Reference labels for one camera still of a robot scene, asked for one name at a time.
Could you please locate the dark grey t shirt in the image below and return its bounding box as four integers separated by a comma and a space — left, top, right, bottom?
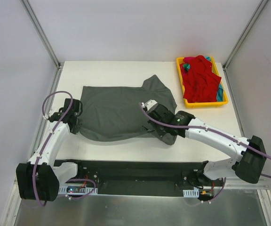
79, 75, 177, 145

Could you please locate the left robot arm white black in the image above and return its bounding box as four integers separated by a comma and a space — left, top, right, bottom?
16, 98, 85, 202

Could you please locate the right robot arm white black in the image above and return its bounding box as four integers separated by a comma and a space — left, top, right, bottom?
140, 100, 266, 186

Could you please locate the red t shirt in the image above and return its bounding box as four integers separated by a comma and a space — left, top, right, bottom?
182, 55, 222, 104

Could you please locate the teal t shirt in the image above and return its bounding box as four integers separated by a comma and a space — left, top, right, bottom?
182, 56, 224, 102

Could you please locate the yellow plastic bin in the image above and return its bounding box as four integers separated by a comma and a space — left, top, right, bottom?
176, 55, 228, 108

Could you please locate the magenta t shirt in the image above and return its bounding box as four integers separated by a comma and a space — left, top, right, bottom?
183, 56, 195, 63

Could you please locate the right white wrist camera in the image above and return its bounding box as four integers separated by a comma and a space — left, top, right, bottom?
141, 99, 158, 112

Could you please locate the left aluminium frame post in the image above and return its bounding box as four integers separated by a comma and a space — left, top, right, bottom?
20, 0, 61, 69

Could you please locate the aluminium frame post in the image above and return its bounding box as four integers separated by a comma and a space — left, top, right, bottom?
20, 0, 61, 69
222, 0, 270, 70

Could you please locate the right white cable duct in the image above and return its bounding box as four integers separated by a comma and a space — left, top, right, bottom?
183, 188, 199, 198

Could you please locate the white cable duct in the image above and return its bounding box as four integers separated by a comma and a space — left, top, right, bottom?
58, 185, 98, 195
183, 188, 199, 198

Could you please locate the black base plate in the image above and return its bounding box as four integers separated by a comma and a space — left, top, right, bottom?
52, 159, 223, 197

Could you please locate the left white cable duct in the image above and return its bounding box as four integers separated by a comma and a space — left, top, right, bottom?
58, 185, 98, 195

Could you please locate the front aluminium rail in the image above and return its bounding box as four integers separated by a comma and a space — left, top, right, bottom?
17, 175, 265, 192

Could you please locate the right aluminium frame post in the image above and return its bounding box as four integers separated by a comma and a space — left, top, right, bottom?
222, 0, 270, 70

